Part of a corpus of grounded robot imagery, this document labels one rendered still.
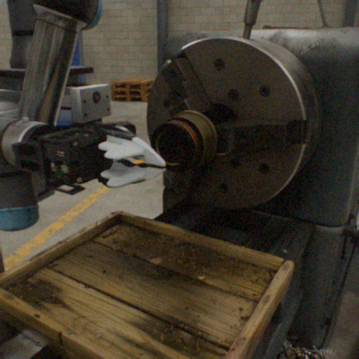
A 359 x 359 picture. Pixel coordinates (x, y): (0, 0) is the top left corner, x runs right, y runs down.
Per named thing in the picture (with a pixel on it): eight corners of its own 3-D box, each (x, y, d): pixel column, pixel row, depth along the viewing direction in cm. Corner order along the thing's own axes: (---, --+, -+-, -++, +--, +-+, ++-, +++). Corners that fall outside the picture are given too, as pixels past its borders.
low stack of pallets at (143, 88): (129, 94, 953) (128, 77, 939) (160, 95, 934) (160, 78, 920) (110, 101, 839) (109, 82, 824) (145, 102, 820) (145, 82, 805)
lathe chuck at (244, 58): (160, 165, 87) (182, 24, 73) (289, 218, 73) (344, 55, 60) (137, 176, 79) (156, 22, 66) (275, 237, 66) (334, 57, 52)
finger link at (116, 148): (141, 179, 41) (82, 166, 46) (170, 164, 46) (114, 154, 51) (139, 152, 40) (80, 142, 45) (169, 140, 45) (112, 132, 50)
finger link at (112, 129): (131, 163, 47) (82, 154, 52) (139, 159, 48) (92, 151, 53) (128, 127, 45) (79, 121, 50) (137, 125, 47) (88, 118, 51)
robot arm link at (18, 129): (46, 160, 61) (39, 112, 58) (65, 164, 59) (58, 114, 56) (6, 174, 55) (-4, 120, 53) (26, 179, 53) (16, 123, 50)
